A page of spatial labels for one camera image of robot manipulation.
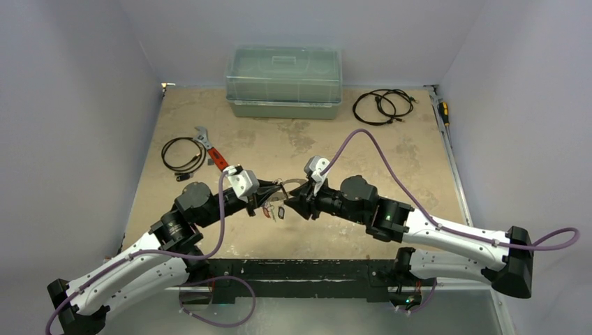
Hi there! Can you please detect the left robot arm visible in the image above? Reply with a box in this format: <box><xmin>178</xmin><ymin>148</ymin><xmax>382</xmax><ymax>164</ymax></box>
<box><xmin>45</xmin><ymin>171</ymin><xmax>283</xmax><ymax>334</ymax></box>

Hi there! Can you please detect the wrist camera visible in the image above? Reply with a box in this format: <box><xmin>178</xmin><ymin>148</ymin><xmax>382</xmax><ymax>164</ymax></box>
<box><xmin>304</xmin><ymin>155</ymin><xmax>330</xmax><ymax>195</ymax></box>
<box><xmin>223</xmin><ymin>165</ymin><xmax>260</xmax><ymax>202</ymax></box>

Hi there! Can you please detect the yellow black screwdriver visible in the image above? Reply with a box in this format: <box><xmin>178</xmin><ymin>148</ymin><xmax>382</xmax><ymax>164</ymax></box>
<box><xmin>438</xmin><ymin>101</ymin><xmax>450</xmax><ymax>127</ymax></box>

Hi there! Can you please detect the clear lidded green box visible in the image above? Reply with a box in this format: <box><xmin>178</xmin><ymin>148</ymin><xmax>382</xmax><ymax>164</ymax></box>
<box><xmin>225</xmin><ymin>45</ymin><xmax>343</xmax><ymax>120</ymax></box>

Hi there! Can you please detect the black coiled cable left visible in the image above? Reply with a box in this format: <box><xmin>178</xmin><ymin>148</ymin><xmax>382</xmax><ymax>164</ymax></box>
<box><xmin>161</xmin><ymin>136</ymin><xmax>207</xmax><ymax>182</ymax></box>

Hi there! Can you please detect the black coiled cable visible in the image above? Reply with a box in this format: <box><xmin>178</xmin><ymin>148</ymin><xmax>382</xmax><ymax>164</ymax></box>
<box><xmin>352</xmin><ymin>89</ymin><xmax>415</xmax><ymax>126</ymax></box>
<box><xmin>161</xmin><ymin>136</ymin><xmax>207</xmax><ymax>182</ymax></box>

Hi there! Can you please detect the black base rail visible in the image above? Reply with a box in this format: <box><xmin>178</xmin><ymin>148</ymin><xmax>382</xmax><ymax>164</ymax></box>
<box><xmin>163</xmin><ymin>258</ymin><xmax>438</xmax><ymax>304</ymax></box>

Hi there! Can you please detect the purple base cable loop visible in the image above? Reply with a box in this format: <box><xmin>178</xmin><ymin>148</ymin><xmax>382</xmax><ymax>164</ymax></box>
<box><xmin>178</xmin><ymin>271</ymin><xmax>257</xmax><ymax>327</ymax></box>

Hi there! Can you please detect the red handled adjustable wrench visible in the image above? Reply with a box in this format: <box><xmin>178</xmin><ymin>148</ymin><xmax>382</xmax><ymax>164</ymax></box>
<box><xmin>194</xmin><ymin>126</ymin><xmax>229</xmax><ymax>172</ymax></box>

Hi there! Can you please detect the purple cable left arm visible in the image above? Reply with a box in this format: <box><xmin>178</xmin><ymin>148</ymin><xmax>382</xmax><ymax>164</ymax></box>
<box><xmin>44</xmin><ymin>172</ymin><xmax>230</xmax><ymax>335</ymax></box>

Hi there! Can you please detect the aluminium frame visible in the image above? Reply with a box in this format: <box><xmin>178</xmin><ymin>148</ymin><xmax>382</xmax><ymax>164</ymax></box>
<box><xmin>104</xmin><ymin>278</ymin><xmax>510</xmax><ymax>334</ymax></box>

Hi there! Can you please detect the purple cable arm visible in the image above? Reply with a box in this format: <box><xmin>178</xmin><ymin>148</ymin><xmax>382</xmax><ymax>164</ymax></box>
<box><xmin>44</xmin><ymin>172</ymin><xmax>230</xmax><ymax>335</ymax></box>
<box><xmin>319</xmin><ymin>128</ymin><xmax>581</xmax><ymax>253</ymax></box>

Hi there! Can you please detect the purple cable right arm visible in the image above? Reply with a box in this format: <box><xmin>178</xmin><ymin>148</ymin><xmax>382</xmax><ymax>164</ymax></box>
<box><xmin>319</xmin><ymin>128</ymin><xmax>581</xmax><ymax>253</ymax></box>

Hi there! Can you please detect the black coiled cable right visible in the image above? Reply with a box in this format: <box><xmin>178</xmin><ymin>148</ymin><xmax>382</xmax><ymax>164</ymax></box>
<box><xmin>352</xmin><ymin>89</ymin><xmax>415</xmax><ymax>126</ymax></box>

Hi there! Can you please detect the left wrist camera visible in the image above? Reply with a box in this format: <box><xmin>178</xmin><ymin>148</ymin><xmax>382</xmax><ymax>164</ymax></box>
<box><xmin>223</xmin><ymin>165</ymin><xmax>260</xmax><ymax>202</ymax></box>

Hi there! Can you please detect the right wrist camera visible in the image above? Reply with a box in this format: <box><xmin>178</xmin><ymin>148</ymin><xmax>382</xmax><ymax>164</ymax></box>
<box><xmin>304</xmin><ymin>155</ymin><xmax>330</xmax><ymax>195</ymax></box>

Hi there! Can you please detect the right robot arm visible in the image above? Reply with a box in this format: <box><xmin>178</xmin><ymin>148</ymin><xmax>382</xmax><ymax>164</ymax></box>
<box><xmin>284</xmin><ymin>175</ymin><xmax>533</xmax><ymax>299</ymax></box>

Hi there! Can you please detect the red tagged key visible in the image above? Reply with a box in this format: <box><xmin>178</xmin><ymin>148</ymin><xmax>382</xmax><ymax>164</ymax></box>
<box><xmin>262</xmin><ymin>206</ymin><xmax>273</xmax><ymax>219</ymax></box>

